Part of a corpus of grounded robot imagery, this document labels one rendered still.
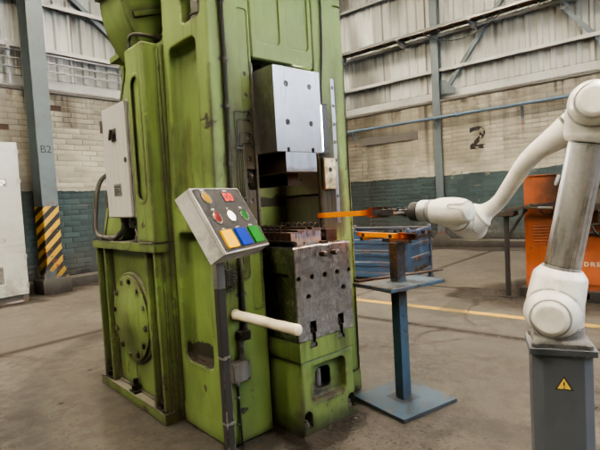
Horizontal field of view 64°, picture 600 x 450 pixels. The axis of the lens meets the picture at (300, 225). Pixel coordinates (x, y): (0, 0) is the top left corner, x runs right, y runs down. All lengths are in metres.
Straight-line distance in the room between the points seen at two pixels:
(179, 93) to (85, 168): 5.82
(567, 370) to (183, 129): 1.96
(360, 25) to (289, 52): 9.32
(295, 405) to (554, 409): 1.15
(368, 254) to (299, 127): 3.97
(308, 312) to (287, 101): 1.00
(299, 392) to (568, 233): 1.40
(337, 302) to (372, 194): 8.67
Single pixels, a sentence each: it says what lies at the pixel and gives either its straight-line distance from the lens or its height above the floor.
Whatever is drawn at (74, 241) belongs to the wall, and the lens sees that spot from 8.20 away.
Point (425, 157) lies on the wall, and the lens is 10.38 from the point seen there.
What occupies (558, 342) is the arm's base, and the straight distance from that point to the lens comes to 1.83.
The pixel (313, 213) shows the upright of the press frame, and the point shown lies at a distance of 2.66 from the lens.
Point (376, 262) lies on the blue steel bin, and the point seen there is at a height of 0.30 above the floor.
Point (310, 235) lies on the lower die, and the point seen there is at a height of 0.96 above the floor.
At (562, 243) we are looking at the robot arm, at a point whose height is 0.96.
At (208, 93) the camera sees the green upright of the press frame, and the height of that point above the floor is 1.64.
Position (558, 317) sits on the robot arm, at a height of 0.76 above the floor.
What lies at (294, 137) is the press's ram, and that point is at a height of 1.44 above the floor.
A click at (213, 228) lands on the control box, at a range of 1.75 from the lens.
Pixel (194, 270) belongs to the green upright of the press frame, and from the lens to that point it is 2.54.
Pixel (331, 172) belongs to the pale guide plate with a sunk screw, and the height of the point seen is 1.27.
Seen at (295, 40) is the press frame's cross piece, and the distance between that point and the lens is 2.67.
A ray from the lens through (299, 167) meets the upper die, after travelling 2.33.
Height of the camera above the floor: 1.14
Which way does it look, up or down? 3 degrees down
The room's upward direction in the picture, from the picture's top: 3 degrees counter-clockwise
